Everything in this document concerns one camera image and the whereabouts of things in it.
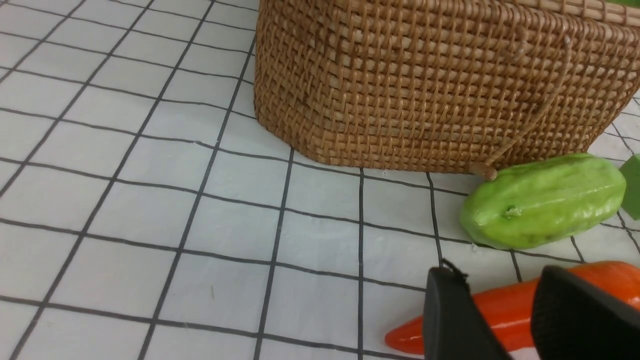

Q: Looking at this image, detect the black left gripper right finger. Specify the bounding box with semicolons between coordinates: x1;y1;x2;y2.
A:
530;266;640;360

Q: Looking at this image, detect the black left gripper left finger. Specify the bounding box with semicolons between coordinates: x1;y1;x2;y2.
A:
422;259;512;360

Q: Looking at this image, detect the orange carrot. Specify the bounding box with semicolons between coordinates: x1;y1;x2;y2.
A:
384;260;640;355

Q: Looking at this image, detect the green chayote vegetable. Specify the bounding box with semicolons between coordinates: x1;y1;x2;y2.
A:
459;153;627;249

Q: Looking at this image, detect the green foam cube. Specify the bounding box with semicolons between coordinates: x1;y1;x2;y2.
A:
619;153;640;221

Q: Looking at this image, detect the woven rattan basket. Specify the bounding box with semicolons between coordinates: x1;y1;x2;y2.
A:
254;0;640;178

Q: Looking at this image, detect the white checkered tablecloth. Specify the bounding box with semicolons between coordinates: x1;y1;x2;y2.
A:
0;0;639;360

